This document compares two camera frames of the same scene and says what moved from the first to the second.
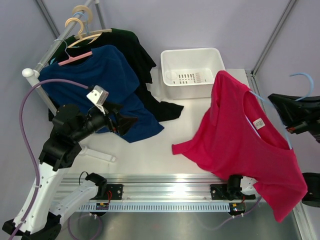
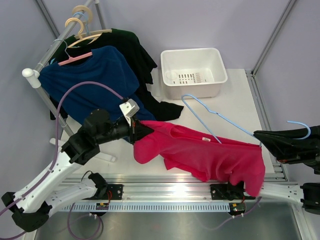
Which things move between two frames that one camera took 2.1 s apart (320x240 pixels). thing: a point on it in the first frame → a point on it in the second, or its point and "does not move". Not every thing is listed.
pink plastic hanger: (72, 59) does not move
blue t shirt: (129, 116) does not move
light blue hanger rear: (87, 32) does not move
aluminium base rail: (163, 188) does not move
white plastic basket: (190, 73) does not move
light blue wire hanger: (269, 104) → (302, 137)
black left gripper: (124, 123) → (137, 130)
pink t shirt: (239, 136) → (211, 160)
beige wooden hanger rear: (86, 32) does not move
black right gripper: (297, 116) → (281, 142)
